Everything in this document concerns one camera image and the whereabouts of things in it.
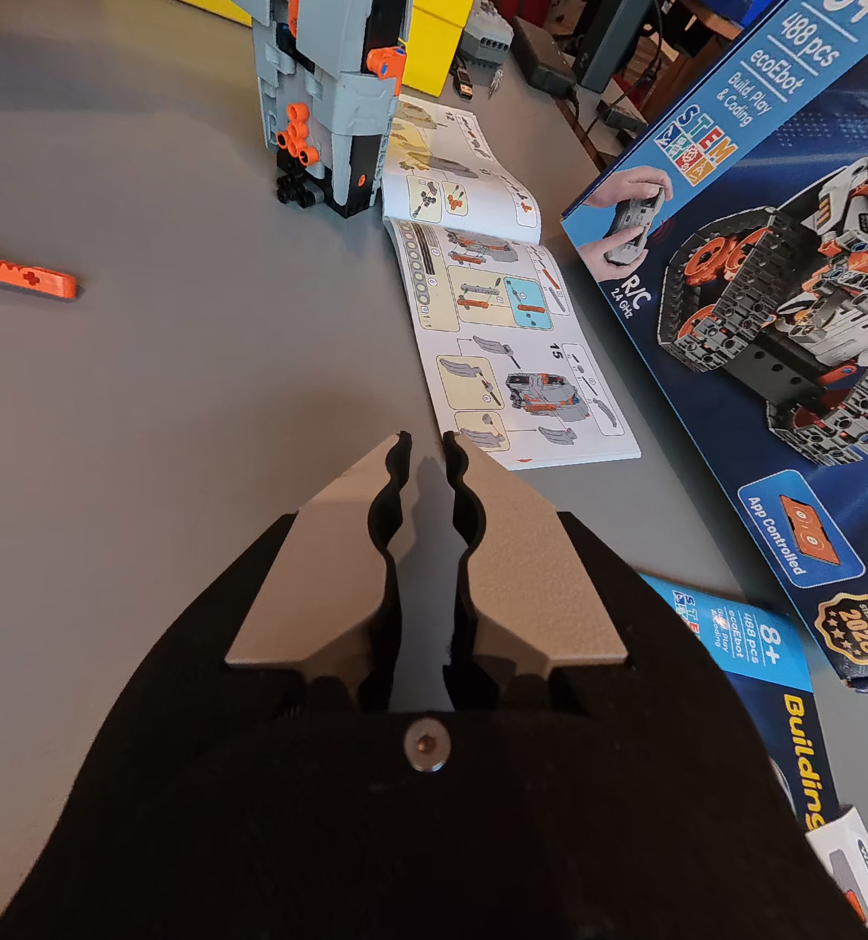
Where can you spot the orange toothed rack piece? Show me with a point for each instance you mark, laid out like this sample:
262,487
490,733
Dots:
30,277

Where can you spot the grey desk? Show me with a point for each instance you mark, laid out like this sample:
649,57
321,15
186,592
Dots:
221,404

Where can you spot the grey motor unit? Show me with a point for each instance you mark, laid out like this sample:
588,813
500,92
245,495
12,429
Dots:
485,33

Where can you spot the open instruction booklet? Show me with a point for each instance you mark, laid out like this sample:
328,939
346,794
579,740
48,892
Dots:
492,345

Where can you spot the grey orange brick robot model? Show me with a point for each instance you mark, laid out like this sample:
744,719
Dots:
345,110

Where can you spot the sticker sheet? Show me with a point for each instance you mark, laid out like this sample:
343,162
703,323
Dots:
845,859

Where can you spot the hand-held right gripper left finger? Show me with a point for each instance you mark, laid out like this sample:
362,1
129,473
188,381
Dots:
309,587

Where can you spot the dark teal device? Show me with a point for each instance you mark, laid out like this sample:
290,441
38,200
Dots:
610,44

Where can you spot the blue manual booklet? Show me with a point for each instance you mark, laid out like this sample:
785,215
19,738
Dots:
757,661

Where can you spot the black power adapter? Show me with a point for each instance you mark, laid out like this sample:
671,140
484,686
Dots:
544,59

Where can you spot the small black charger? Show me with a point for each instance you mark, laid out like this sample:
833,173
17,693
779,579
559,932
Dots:
625,119

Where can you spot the usb plug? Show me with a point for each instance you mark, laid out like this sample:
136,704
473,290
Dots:
464,86

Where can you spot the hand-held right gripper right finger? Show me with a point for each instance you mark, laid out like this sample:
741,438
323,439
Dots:
544,587

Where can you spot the blue robot kit box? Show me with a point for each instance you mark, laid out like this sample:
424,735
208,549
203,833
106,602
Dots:
698,411

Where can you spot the yellow plastic bin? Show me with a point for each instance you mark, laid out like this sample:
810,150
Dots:
434,51

